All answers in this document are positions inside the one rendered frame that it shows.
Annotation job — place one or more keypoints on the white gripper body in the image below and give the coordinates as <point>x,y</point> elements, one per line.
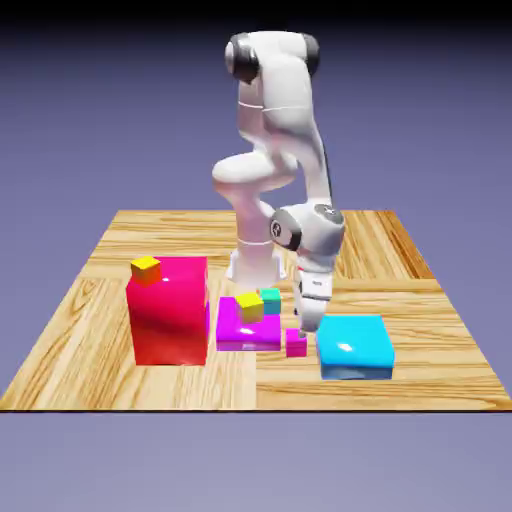
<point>312,310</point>

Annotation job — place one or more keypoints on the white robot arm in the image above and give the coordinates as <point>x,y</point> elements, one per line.
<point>276,120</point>

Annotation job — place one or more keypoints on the small magenta cube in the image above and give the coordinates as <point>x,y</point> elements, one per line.
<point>296,344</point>

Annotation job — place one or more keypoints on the small teal cube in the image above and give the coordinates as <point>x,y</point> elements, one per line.
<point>272,300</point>

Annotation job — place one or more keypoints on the small yellow cube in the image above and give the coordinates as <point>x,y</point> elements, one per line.
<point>250,307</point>

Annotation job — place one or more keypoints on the small orange cube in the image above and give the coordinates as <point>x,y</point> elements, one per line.
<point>146,271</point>

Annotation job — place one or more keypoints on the large cyan box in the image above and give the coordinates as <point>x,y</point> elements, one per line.
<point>354,344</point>

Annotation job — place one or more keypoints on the large magenta box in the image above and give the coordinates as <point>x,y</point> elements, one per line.
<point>248,332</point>

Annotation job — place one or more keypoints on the large red box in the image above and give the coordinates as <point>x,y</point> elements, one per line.
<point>170,312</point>

